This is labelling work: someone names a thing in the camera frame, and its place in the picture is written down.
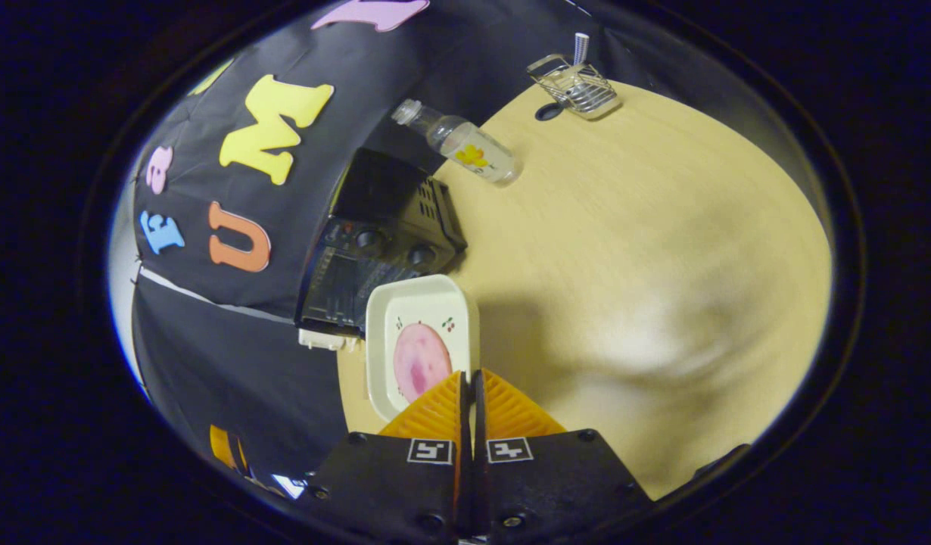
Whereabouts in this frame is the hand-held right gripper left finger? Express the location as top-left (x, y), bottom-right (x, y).
top-left (307, 371), bottom-right (466, 542)

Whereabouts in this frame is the clear glass bottle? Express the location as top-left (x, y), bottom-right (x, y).
top-left (391, 98), bottom-right (523, 188)

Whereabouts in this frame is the white divided dish with grains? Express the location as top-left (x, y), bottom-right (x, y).
top-left (297, 327), bottom-right (362, 353)

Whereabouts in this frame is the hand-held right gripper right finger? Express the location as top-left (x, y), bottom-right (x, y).
top-left (472, 369), bottom-right (655, 542)

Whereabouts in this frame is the metal wire holder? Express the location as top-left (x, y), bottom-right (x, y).
top-left (526, 53), bottom-right (620, 120)

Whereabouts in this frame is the white square dish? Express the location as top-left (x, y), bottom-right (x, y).
top-left (366, 275), bottom-right (481, 422)

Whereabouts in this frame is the pink ham slice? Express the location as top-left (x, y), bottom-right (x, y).
top-left (394, 323), bottom-right (453, 403)

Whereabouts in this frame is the black electric oven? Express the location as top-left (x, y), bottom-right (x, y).
top-left (295, 148), bottom-right (468, 339)

